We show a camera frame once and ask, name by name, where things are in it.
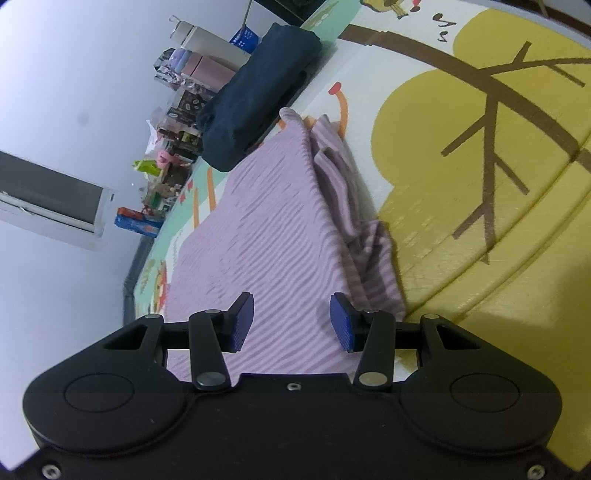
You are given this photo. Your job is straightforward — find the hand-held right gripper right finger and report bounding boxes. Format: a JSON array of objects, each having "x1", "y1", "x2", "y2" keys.
[{"x1": 329, "y1": 292, "x2": 481, "y2": 387}]

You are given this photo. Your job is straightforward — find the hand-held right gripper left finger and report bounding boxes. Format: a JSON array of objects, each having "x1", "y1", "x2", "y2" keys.
[{"x1": 104, "y1": 292, "x2": 256, "y2": 393}]

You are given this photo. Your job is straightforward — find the purple striped shirt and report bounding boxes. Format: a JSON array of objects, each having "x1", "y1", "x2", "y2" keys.
[{"x1": 166, "y1": 107, "x2": 407, "y2": 376}]

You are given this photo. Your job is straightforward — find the blue snack can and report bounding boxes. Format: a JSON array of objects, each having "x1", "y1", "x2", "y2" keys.
[{"x1": 115, "y1": 207, "x2": 163, "y2": 239}]

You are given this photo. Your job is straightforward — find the pink pig toy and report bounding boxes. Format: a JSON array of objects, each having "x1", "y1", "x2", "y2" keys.
[{"x1": 154, "y1": 148, "x2": 185, "y2": 169}]

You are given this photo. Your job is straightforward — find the colourful cartoon play mat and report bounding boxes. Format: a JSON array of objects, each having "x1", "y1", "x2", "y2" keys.
[{"x1": 134, "y1": 0, "x2": 591, "y2": 416}]

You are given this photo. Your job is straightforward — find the dark printed coffee bag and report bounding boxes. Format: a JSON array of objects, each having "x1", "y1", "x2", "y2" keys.
[{"x1": 178, "y1": 90, "x2": 219, "y2": 126}]

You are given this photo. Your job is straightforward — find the window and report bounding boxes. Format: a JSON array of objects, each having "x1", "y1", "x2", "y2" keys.
[{"x1": 0, "y1": 150, "x2": 116, "y2": 252}]

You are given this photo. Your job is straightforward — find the folded navy pants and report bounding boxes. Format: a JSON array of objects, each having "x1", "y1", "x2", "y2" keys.
[{"x1": 196, "y1": 23, "x2": 324, "y2": 172}]

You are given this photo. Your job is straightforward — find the pink tumbler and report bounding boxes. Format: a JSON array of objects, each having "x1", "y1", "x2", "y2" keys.
[{"x1": 182, "y1": 52, "x2": 237, "y2": 91}]

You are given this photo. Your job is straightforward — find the purple kids water bottle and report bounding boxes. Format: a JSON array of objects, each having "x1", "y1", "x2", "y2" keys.
[{"x1": 157, "y1": 46, "x2": 191, "y2": 80}]

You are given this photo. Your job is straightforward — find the blue printed packet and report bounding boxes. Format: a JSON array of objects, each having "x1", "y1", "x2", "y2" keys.
[{"x1": 230, "y1": 25, "x2": 260, "y2": 52}]

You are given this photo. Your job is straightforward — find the white bottle with loop handle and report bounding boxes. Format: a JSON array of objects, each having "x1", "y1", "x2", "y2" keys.
[{"x1": 172, "y1": 16, "x2": 253, "y2": 68}]

